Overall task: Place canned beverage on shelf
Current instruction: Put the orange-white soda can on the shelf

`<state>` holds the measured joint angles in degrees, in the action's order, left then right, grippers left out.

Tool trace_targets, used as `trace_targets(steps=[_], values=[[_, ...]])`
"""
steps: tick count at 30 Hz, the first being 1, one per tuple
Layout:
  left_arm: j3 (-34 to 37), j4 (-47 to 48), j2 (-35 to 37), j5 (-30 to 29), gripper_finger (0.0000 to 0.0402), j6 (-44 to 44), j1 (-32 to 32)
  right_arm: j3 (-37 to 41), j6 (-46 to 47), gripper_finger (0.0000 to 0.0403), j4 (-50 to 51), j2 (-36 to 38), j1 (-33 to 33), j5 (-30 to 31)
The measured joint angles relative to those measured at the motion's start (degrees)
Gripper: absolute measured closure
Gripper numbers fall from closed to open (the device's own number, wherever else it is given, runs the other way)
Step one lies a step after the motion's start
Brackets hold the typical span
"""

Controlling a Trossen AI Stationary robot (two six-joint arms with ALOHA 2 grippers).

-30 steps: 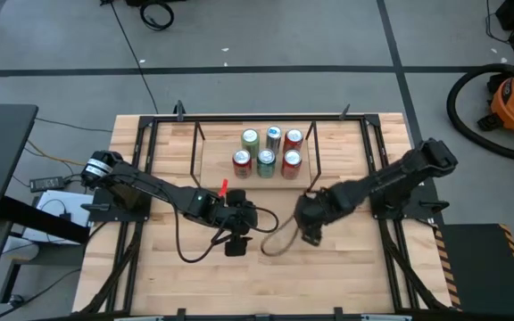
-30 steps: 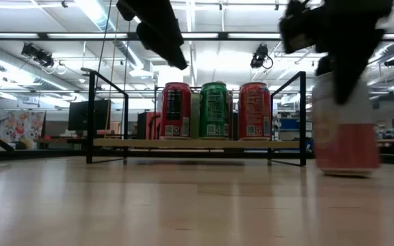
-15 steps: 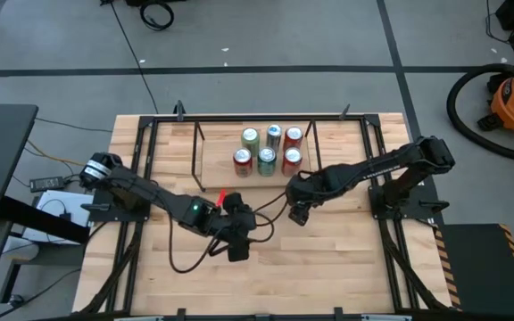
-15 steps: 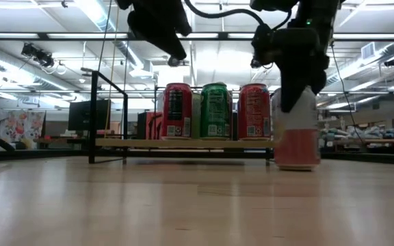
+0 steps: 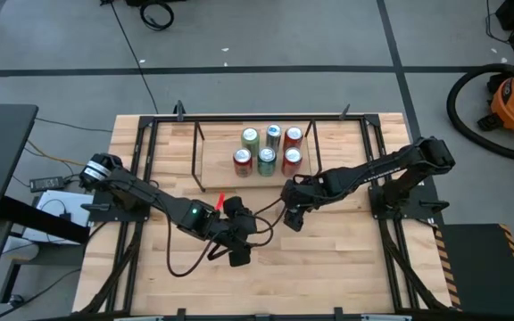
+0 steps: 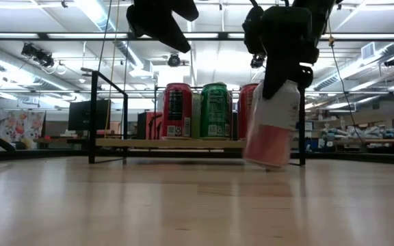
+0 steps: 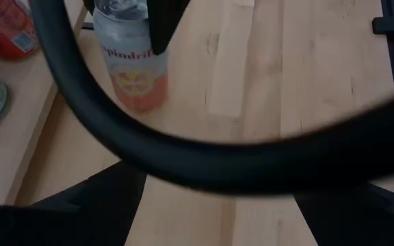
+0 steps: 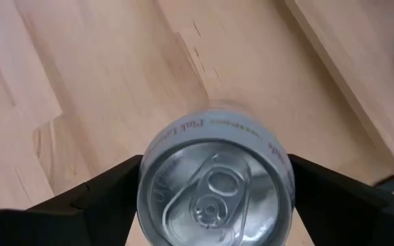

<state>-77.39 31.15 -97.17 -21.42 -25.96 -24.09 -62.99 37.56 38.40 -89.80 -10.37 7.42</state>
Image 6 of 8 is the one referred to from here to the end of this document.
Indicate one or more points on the red can white print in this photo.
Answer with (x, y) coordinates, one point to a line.
(245, 109)

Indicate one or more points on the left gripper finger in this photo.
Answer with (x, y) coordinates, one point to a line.
(173, 37)
(186, 10)

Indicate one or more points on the red equipment black frame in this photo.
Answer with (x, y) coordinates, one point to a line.
(153, 118)

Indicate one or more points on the light green beverage can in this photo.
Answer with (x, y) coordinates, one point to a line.
(197, 116)

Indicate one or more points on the overhead light bar frame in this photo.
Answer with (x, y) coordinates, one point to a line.
(222, 35)

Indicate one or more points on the floral cloth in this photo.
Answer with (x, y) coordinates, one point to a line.
(17, 128)

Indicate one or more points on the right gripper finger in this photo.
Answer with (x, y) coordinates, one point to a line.
(277, 77)
(305, 77)

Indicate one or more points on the wooden workbench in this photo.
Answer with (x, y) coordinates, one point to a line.
(388, 140)

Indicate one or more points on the white pink beverage can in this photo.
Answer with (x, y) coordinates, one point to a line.
(272, 136)

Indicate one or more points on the black hanging camera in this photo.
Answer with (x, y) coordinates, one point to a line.
(258, 62)

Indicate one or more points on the red can black label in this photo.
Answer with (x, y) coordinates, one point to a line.
(176, 112)

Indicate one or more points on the dark green beverage can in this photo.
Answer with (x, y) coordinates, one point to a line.
(214, 109)

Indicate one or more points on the black metal table frame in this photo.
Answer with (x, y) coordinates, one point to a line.
(46, 154)

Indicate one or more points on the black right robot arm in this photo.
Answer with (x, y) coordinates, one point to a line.
(320, 17)

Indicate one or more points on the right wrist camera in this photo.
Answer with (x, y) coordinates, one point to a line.
(253, 30)

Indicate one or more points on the black monitor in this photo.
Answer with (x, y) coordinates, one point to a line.
(79, 116)

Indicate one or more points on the black ceiling device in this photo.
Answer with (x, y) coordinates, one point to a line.
(392, 61)

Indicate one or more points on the wooden shelf black metal frame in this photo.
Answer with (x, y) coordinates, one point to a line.
(132, 143)

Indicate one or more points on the white parts pile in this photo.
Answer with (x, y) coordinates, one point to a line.
(364, 132)

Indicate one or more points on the round black ceiling camera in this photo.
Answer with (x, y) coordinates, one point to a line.
(173, 60)

